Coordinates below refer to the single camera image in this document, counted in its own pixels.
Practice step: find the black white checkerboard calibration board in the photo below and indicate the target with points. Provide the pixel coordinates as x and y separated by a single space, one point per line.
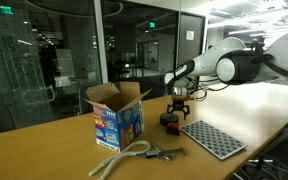
215 141

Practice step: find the black masking tape roll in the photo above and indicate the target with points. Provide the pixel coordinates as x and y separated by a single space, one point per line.
166 118

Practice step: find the orange black tape measure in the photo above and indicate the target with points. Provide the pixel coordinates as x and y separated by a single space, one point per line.
173 129

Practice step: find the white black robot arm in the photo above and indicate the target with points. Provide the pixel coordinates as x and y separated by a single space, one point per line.
235 64

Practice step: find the metal vernier caliper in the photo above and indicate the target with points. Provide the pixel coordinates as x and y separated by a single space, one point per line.
168 155

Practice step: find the blue printed cardboard box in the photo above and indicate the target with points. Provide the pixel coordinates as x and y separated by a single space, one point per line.
118 113

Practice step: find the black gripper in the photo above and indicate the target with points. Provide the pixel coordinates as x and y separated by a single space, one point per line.
178 96

